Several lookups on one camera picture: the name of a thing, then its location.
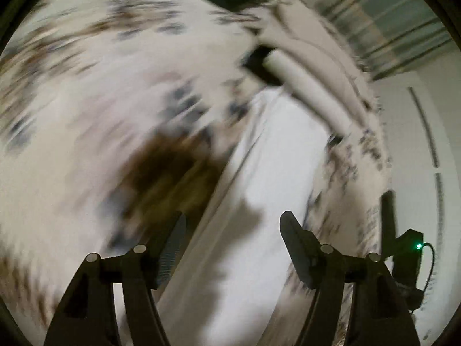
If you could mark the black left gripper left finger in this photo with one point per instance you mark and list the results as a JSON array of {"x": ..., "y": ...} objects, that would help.
[{"x": 103, "y": 293}]

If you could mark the white cloth garment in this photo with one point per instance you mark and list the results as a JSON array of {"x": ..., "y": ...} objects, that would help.
[{"x": 231, "y": 275}]

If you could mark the floral bed sheet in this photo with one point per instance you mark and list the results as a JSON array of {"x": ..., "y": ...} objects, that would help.
[{"x": 117, "y": 113}]

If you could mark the window blinds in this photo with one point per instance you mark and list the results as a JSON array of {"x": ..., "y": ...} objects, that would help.
[{"x": 388, "y": 37}]

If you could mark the black grey striped garment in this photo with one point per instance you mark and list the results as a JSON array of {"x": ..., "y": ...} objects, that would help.
[{"x": 263, "y": 66}]

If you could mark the cream folded blanket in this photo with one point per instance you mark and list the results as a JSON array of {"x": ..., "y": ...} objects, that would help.
[{"x": 317, "y": 68}]

